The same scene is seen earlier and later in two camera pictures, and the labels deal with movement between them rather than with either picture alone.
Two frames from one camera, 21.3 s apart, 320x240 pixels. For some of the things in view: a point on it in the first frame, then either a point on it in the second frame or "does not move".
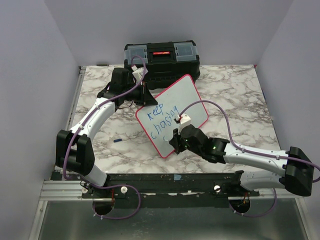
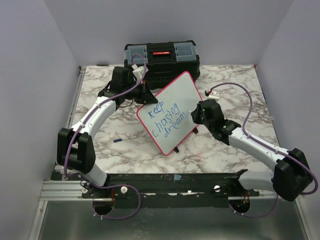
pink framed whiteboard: x=159 y=118 does not move
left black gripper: x=145 y=98 does not move
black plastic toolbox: x=159 y=64 does not move
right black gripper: x=175 y=140 -> x=195 y=113
